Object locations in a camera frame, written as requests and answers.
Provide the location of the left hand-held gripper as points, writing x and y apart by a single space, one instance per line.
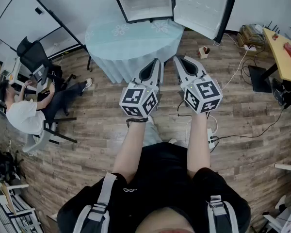
132 97

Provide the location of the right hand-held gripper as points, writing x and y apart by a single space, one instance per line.
203 93

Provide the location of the mini fridge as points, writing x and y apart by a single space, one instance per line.
198 6

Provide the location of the person's right forearm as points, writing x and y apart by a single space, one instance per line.
198 142

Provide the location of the person's left forearm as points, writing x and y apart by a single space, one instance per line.
131 149

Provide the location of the small red and white box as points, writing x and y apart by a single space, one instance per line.
203 53

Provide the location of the light blue floral tablecloth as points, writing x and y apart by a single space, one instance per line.
131 45

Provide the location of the black wristband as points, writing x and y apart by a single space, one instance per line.
135 120

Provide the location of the person's gray trouser leg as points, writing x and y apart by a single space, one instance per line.
151 135

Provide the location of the white power strip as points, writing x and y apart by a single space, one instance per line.
210 139
249 48

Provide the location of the stack of cardboard boxes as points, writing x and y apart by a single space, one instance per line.
249 36

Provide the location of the black floor plate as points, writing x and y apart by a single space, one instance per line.
259 80

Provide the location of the black router with antennas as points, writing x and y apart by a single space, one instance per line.
272 29

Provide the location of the yellow wooden desk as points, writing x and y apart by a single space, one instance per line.
283 62

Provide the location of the person's black shirt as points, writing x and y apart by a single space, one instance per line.
160 173

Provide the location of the red tool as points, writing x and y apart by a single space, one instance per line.
289 52

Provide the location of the black office chair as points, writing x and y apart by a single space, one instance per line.
32 54

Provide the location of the gray chair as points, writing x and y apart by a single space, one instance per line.
47 135

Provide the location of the whiteboard eraser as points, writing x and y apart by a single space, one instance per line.
39 10

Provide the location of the white desk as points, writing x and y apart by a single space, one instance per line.
14 69

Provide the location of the black framed whiteboard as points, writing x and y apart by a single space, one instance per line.
21 21

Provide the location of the white table edge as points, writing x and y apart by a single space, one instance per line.
288 167

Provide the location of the pile of black equipment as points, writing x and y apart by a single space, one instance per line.
2 161

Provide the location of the white frame furniture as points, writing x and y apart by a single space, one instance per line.
286 215

